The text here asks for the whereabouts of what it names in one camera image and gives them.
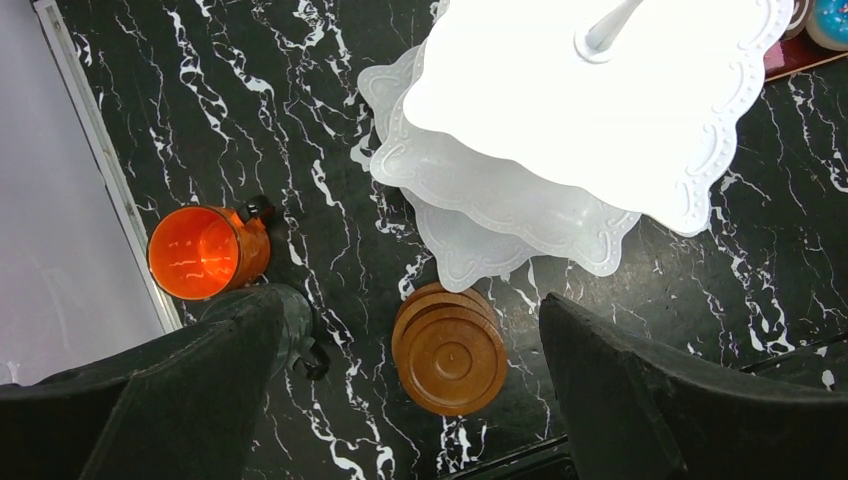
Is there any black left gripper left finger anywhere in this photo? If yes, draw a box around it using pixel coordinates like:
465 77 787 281
1 286 284 479

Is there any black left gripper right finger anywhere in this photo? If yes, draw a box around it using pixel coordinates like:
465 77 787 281
539 293 847 479

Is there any white three-tier cake stand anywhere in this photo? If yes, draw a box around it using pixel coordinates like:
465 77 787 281
358 1 793 292

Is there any chocolate swirl roll cake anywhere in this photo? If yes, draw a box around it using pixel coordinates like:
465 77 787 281
781 0 814 41

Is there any dark green cup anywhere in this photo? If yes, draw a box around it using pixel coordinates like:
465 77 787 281
200 283 330 381

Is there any orange plastic cup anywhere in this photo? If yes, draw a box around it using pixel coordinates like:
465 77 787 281
147 195 275 301

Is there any brown round wooden lid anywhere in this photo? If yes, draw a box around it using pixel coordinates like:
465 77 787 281
391 282 508 416

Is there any red dessert tray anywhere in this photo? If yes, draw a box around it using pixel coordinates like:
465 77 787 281
764 31 847 82

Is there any blue sprinkled donut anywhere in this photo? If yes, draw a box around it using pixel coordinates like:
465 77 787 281
806 0 847 51

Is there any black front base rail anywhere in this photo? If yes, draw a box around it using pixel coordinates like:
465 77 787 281
471 328 847 479

